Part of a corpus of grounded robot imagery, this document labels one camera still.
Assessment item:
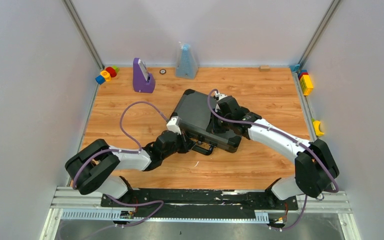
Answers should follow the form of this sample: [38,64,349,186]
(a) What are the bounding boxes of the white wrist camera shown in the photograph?
[213,92,227,112]
[166,116,182,135]

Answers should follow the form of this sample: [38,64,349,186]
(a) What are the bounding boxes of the purple stand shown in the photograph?
[132,57,156,94]

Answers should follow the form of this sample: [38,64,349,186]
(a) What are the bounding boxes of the coloured toy cylinders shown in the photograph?
[95,65,120,85]

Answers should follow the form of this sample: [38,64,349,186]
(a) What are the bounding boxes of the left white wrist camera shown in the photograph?
[166,116,182,135]

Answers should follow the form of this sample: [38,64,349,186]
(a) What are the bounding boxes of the yellow red toy brick block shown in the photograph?
[298,70,314,96]

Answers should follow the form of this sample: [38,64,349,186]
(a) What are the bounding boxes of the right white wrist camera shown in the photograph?
[213,92,227,112]

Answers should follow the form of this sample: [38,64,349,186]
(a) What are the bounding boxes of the light blue bottle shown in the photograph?
[175,42,199,80]

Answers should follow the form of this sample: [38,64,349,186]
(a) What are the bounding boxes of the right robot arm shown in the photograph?
[207,89,340,209]

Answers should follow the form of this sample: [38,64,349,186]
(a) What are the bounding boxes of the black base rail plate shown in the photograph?
[100,188,299,212]

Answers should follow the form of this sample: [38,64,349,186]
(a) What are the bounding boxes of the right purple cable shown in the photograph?
[207,88,340,232]

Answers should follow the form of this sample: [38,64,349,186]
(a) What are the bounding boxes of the black poker set case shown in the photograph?
[171,89,242,156]

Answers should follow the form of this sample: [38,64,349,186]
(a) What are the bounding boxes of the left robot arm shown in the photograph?
[64,130,195,207]

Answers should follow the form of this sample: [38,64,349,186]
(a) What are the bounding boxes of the yellow curved toy piece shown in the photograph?
[312,119,325,137]

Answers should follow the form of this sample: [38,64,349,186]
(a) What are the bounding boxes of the small wooden block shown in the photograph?
[258,65,271,72]

